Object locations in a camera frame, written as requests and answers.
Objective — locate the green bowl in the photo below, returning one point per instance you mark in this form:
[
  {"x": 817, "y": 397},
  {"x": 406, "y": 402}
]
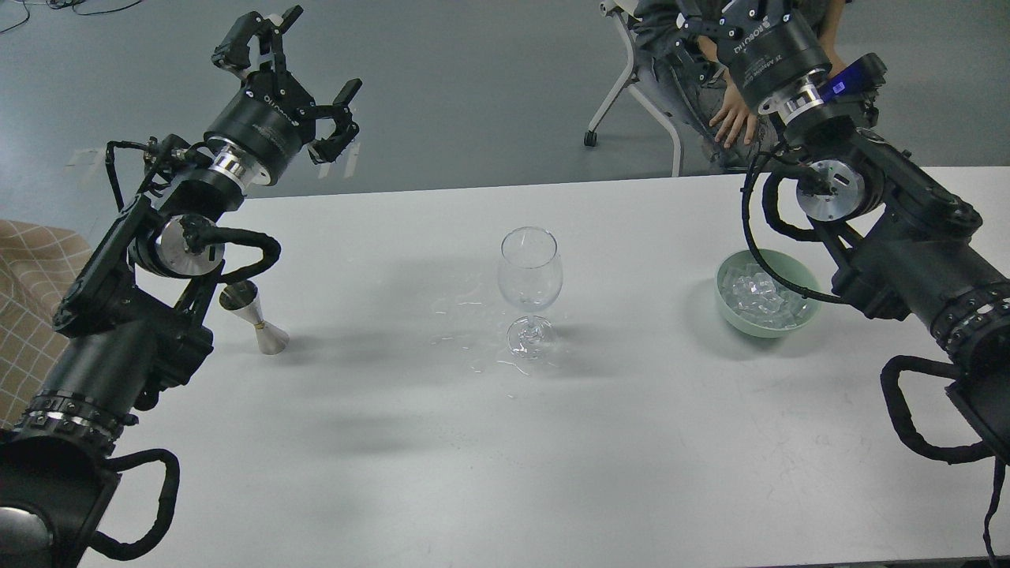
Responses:
[{"x": 741, "y": 259}]

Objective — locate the seated person in grey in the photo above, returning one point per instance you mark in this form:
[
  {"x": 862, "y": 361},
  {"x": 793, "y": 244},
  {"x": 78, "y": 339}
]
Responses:
[{"x": 729, "y": 133}]

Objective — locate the clear wine glass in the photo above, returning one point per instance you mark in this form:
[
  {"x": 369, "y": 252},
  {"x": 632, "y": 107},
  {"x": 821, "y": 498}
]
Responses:
[{"x": 530, "y": 277}]

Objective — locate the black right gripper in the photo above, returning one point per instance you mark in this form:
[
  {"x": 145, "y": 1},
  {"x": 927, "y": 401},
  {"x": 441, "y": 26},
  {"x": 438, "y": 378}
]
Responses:
[{"x": 769, "y": 50}]

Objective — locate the white office chair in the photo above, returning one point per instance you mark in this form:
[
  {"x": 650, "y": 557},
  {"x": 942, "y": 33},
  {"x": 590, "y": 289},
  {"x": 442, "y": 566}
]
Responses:
[{"x": 635, "y": 79}]

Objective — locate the beige checked cloth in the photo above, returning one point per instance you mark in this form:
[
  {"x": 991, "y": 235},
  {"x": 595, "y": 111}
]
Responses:
[{"x": 38, "y": 265}]

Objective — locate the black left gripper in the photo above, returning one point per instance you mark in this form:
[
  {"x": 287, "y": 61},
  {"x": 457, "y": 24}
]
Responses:
[{"x": 268, "y": 118}]

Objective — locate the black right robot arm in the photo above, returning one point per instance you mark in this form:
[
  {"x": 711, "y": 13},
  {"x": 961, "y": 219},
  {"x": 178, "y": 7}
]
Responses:
[{"x": 901, "y": 242}]

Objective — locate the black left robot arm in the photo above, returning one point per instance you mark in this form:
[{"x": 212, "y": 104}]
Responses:
[{"x": 135, "y": 314}]

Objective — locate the clear ice cubes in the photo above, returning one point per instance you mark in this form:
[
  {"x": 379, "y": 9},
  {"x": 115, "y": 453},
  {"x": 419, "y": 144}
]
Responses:
[{"x": 753, "y": 296}]

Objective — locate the steel cocktail jigger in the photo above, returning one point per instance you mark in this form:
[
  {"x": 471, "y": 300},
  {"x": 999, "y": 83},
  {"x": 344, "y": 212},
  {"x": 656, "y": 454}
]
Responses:
[{"x": 243, "y": 300}]

